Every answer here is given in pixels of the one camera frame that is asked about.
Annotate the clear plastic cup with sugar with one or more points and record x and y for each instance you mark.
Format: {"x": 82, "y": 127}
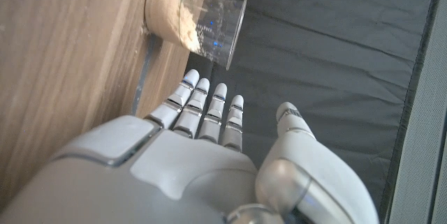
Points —
{"x": 167, "y": 18}

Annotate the grey tape outline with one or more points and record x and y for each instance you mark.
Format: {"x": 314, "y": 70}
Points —
{"x": 141, "y": 77}

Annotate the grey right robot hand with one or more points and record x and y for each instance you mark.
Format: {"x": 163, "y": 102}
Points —
{"x": 181, "y": 175}

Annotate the black cloth backdrop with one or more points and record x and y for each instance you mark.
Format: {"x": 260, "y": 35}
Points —
{"x": 314, "y": 42}

